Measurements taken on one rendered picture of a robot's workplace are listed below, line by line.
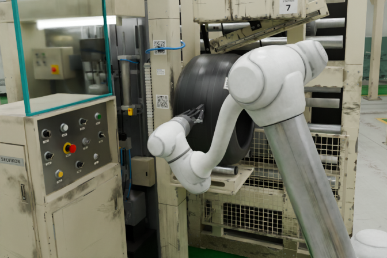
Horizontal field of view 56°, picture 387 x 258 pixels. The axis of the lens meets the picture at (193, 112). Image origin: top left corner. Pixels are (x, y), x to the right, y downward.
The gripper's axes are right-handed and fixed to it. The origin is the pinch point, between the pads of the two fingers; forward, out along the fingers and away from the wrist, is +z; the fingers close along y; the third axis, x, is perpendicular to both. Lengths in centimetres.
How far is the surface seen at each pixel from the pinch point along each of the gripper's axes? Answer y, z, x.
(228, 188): -8.5, 7.9, 43.2
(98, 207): 51, -19, 48
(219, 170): -3.0, 11.2, 35.7
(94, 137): 57, -7, 16
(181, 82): 13.1, 10.8, -9.6
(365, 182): -78, 238, 158
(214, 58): 1.0, 24.9, -18.0
